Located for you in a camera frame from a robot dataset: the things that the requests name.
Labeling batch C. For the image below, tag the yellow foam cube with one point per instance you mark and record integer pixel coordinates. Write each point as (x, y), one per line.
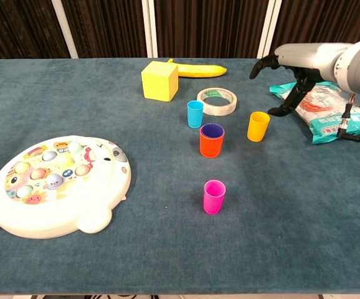
(159, 84)

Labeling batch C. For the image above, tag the pink plastic cup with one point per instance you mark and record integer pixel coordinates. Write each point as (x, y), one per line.
(213, 202)

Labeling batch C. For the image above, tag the yellow plastic cup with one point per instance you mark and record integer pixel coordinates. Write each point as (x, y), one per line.
(257, 130)

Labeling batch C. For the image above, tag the purple plastic cup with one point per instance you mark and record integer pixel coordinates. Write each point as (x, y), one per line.
(212, 130)

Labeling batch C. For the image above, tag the white partition post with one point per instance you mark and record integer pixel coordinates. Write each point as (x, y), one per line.
(149, 31)
(64, 31)
(268, 31)

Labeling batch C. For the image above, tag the yellow banana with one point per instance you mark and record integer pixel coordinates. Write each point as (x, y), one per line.
(205, 71)

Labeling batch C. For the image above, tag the beige masking tape roll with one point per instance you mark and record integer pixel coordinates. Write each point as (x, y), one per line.
(217, 110)

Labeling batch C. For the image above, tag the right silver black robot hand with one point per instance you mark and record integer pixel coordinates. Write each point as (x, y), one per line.
(307, 59)

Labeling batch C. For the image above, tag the orange plastic cup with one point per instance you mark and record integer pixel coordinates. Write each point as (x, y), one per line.
(211, 148)

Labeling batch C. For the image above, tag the teal felt table cover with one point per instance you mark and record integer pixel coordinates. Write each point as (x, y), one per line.
(74, 93)

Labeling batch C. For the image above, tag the white fish whack toy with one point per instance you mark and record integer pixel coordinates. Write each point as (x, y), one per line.
(58, 215)

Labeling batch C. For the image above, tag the teal clear snack bag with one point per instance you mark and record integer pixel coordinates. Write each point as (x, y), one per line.
(321, 104)

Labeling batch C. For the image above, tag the blue plastic cup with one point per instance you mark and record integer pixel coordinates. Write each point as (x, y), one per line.
(194, 116)

